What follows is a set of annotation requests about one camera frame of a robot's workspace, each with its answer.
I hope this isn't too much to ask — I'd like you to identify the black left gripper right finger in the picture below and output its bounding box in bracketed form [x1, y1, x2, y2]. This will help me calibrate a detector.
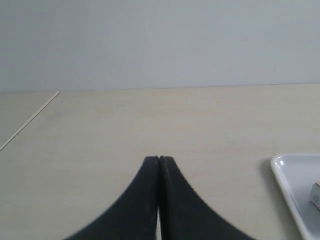
[158, 156, 245, 240]

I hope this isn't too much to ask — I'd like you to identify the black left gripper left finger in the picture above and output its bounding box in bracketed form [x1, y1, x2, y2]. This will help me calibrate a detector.
[68, 156, 160, 240]

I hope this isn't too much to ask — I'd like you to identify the white and red medicine box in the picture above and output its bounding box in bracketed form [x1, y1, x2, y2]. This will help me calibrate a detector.
[310, 182, 320, 210]

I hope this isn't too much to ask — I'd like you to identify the white plastic tray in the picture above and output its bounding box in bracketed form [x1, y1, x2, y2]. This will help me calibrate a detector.
[270, 153, 320, 240]

